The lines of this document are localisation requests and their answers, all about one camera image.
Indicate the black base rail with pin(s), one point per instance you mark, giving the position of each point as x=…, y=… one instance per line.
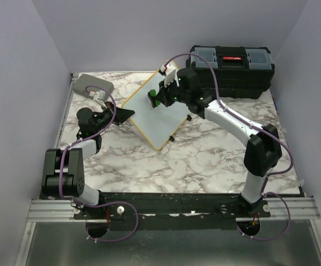
x=170, y=211

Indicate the yellow framed whiteboard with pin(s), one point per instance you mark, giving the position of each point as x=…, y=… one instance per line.
x=158, y=124

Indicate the green whiteboard eraser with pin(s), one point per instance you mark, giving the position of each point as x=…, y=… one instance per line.
x=152, y=97

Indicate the black plastic toolbox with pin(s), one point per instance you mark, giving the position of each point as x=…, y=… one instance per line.
x=241, y=72

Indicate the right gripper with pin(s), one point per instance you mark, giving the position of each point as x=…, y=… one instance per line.
x=162, y=94

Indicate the grey plastic case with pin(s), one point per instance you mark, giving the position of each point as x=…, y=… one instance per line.
x=87, y=83

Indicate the aluminium frame rail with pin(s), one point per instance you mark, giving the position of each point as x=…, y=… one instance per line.
x=303, y=210

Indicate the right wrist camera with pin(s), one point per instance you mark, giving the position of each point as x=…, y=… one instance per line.
x=169, y=73

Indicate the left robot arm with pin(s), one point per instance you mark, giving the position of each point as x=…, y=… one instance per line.
x=63, y=171

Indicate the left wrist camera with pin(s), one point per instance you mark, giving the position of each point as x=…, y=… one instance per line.
x=100, y=97

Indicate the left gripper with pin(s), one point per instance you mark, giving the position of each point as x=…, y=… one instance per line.
x=122, y=114

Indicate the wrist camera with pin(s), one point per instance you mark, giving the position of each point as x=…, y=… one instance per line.
x=100, y=97
x=169, y=73

